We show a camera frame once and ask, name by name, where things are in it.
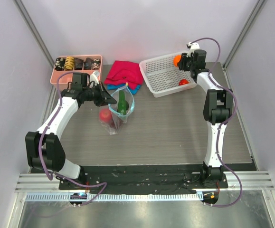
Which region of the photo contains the dark brown roll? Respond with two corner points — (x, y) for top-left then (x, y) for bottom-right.
(74, 57), (84, 70)

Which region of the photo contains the aluminium frame rail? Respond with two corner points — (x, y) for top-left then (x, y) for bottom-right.
(15, 171), (274, 195)

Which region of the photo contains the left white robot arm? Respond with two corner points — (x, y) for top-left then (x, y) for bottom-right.
(25, 71), (116, 190)

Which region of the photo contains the red pepper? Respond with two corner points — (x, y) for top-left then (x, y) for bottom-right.
(179, 78), (190, 86)

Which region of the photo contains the red folded cloth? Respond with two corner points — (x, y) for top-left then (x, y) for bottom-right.
(104, 60), (143, 89)

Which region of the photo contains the yellow striped roll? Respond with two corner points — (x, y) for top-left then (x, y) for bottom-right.
(64, 56), (75, 71)

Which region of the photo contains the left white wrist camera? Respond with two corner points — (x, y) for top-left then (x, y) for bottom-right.
(88, 71), (100, 88)

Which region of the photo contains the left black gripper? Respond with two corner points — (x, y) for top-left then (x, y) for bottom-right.
(83, 82), (117, 107)

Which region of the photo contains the purple grape bunch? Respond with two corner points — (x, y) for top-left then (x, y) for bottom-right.
(108, 116), (123, 130)

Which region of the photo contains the pink compartment tray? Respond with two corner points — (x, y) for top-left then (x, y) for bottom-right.
(50, 55), (103, 91)

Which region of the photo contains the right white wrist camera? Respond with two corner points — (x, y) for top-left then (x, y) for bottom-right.
(186, 42), (200, 57)

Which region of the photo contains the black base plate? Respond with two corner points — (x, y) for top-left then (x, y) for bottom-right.
(31, 163), (256, 194)

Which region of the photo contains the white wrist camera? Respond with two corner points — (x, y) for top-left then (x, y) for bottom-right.
(88, 71), (100, 88)
(186, 42), (200, 57)

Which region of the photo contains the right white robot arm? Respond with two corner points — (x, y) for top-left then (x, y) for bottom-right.
(177, 48), (233, 188)

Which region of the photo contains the white plastic basket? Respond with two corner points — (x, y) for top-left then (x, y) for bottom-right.
(139, 52), (197, 98)

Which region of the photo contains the white slotted cable duct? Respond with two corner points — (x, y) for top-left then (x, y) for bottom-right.
(25, 191), (203, 202)

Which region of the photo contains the green cucumber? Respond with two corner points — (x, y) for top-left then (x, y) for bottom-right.
(117, 90), (126, 115)

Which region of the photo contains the clear zip top bag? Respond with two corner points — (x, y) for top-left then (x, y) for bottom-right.
(99, 84), (135, 135)

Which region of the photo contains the orange fruit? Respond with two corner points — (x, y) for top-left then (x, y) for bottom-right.
(173, 55), (181, 67)

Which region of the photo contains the green avocado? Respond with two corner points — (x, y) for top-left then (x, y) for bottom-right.
(125, 101), (129, 110)

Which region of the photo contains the floral end roll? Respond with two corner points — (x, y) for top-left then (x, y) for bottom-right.
(92, 58), (101, 70)

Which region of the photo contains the black patterned roll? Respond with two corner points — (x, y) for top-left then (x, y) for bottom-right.
(84, 57), (93, 70)

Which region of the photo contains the red apple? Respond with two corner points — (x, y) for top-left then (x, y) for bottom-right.
(99, 108), (113, 123)

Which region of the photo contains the blue folded cloth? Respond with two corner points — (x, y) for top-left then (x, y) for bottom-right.
(106, 83), (142, 95)

